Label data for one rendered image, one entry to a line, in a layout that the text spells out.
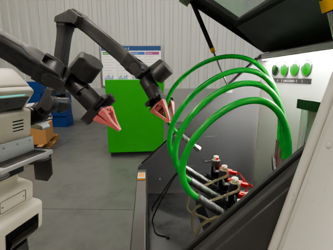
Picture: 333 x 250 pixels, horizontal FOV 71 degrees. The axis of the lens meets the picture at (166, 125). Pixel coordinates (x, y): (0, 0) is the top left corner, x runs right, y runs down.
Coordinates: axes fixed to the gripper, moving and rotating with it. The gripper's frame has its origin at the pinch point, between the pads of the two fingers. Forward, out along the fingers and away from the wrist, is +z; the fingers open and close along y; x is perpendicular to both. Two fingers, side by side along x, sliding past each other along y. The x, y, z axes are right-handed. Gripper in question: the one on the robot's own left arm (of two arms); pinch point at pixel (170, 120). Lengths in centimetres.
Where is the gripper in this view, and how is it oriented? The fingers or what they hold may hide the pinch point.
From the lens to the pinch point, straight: 82.9
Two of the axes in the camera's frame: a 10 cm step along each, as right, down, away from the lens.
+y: 5.9, 0.4, 8.1
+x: -6.6, 6.0, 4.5
